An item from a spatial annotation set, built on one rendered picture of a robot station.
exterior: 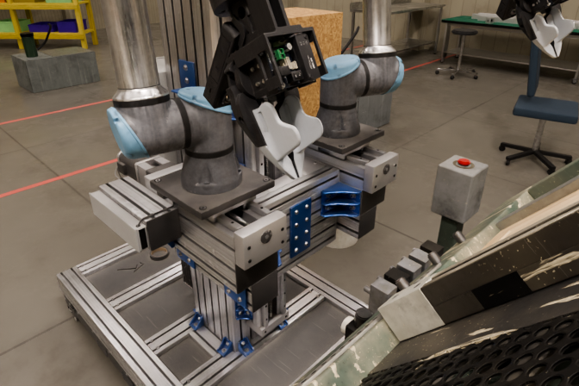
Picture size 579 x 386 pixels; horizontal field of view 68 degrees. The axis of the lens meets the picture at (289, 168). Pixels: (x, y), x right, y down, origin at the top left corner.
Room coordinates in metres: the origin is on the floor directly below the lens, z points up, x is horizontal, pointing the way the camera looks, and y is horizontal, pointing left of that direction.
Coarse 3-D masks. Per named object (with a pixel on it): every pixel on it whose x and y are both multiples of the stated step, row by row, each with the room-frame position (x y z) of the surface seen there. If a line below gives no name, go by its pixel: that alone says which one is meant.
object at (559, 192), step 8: (576, 176) 0.90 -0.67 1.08; (568, 184) 0.87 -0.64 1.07; (576, 184) 0.86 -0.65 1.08; (552, 192) 0.89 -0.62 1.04; (560, 192) 0.88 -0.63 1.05; (568, 192) 0.87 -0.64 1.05; (536, 200) 0.92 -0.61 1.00; (544, 200) 0.90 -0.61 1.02; (552, 200) 0.88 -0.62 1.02; (520, 208) 0.96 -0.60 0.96; (528, 208) 0.92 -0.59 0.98; (536, 208) 0.90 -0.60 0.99; (504, 216) 0.99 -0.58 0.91; (512, 216) 0.94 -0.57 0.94; (520, 216) 0.92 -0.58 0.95; (496, 224) 0.96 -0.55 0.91; (504, 224) 0.95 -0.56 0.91; (512, 224) 0.93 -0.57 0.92
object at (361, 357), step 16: (512, 208) 1.04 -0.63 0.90; (480, 224) 1.06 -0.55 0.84; (464, 240) 0.94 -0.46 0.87; (480, 240) 0.89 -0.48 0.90; (448, 256) 0.86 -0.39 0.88; (464, 256) 0.83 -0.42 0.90; (368, 320) 0.70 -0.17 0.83; (384, 320) 0.62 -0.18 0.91; (368, 336) 0.58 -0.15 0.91; (384, 336) 0.59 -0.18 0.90; (352, 352) 0.55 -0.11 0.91; (368, 352) 0.56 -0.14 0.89; (384, 352) 0.57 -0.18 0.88; (336, 368) 0.51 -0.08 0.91; (352, 368) 0.52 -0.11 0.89; (368, 368) 0.53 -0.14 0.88; (320, 384) 0.48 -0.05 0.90; (336, 384) 0.49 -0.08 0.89; (352, 384) 0.50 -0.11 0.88
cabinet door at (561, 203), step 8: (576, 192) 0.83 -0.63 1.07; (560, 200) 0.86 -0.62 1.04; (568, 200) 0.81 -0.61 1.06; (576, 200) 0.77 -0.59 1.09; (544, 208) 0.89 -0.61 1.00; (552, 208) 0.83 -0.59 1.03; (560, 208) 0.79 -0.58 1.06; (528, 216) 0.90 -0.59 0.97; (536, 216) 0.85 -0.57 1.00; (544, 216) 0.81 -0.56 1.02; (520, 224) 0.87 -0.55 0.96; (528, 224) 0.83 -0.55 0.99; (504, 232) 0.90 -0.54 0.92; (512, 232) 0.86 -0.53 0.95; (496, 240) 0.86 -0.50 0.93
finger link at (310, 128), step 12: (288, 96) 0.48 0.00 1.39; (276, 108) 0.48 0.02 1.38; (288, 108) 0.48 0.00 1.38; (300, 108) 0.46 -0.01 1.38; (288, 120) 0.47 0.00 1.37; (300, 120) 0.46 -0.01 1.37; (312, 120) 0.45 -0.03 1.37; (300, 132) 0.46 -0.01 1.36; (312, 132) 0.45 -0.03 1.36; (300, 144) 0.46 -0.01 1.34; (300, 156) 0.46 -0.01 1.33; (300, 168) 0.45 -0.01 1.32
